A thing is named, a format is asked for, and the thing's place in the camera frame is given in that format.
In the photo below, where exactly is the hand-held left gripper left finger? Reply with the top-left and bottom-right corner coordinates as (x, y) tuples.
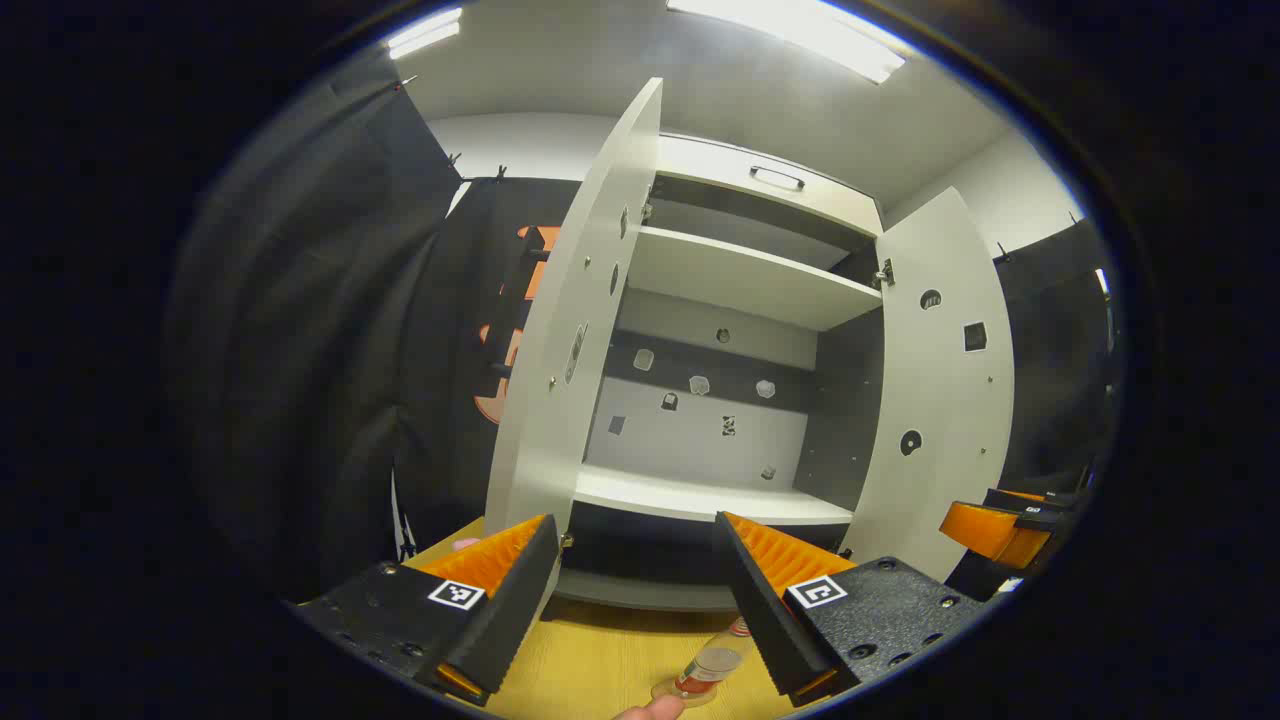
(298, 514), (560, 708)

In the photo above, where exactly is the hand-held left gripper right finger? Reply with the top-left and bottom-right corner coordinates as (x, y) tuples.
(713, 511), (988, 707)

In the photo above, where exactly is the clear water bottle red label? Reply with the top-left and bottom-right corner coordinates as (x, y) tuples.
(650, 617), (753, 707)

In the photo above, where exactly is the white cabinet door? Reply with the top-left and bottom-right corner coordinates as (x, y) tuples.
(484, 77), (665, 621)
(838, 186), (1017, 583)

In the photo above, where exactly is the round brown coaster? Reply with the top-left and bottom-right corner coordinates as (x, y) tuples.
(650, 678), (717, 708)

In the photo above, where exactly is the white cabinet shelf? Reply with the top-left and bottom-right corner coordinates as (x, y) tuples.
(628, 225), (884, 333)
(573, 463), (857, 528)

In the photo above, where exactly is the white cabinet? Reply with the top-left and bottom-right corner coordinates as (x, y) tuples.
(555, 132), (886, 613)

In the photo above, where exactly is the white cabinet drawer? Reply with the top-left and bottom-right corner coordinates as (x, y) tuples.
(655, 132), (886, 238)

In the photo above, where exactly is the ceiling light panel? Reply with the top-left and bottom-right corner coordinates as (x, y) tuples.
(385, 8), (464, 60)

